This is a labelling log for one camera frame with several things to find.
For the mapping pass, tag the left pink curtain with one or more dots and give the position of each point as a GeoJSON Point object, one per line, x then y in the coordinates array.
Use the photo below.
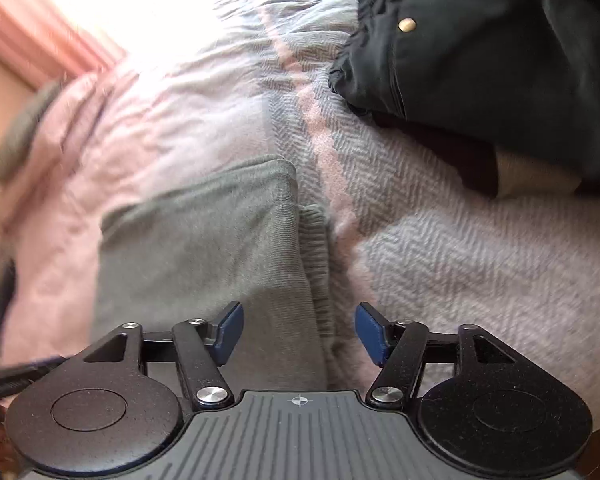
{"type": "Point", "coordinates": [40, 44]}

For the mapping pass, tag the grey striped pillow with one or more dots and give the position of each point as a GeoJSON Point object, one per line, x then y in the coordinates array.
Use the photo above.
{"type": "Point", "coordinates": [16, 142]}

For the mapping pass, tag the black clothes pile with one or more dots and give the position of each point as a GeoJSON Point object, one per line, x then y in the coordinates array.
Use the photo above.
{"type": "Point", "coordinates": [505, 91]}

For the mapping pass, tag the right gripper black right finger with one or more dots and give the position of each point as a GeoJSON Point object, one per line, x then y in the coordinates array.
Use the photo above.
{"type": "Point", "coordinates": [474, 402]}

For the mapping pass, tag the pink duvet on bed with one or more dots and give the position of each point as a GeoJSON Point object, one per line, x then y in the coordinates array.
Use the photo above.
{"type": "Point", "coordinates": [208, 84]}

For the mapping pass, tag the grey sweatpants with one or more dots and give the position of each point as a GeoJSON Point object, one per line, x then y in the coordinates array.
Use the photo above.
{"type": "Point", "coordinates": [242, 235]}

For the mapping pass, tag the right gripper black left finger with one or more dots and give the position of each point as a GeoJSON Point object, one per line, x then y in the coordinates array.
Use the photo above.
{"type": "Point", "coordinates": [118, 406]}

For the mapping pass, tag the black folded garment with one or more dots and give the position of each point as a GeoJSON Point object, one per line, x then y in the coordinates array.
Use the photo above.
{"type": "Point", "coordinates": [8, 281]}

